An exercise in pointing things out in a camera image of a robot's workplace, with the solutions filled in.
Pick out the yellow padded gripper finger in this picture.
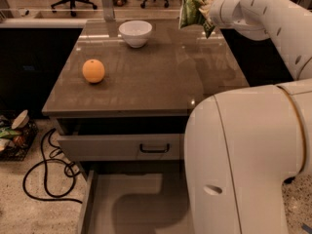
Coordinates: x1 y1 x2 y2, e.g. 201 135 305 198
199 0 227 24

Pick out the green jalapeno chip bag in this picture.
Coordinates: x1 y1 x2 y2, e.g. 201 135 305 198
178 0 215 38

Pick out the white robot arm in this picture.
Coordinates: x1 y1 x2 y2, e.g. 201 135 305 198
184 0 312 234

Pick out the grey drawer cabinet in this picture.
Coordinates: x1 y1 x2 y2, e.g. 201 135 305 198
41 19 251 234

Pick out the open middle drawer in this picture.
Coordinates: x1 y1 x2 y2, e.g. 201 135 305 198
77 171 194 234

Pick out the green bag in basket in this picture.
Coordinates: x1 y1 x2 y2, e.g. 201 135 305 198
0 127 21 139

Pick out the white ceramic bowl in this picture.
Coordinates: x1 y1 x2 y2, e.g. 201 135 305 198
119 20 152 48

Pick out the orange fruit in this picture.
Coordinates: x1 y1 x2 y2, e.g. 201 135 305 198
82 59 105 84

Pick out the white bowl in basket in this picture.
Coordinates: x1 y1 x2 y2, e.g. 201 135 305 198
12 110 29 130

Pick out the grey metal post left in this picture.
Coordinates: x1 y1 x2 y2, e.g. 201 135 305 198
101 0 115 21

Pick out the top drawer with handle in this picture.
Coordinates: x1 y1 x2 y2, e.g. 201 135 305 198
58 134 183 161

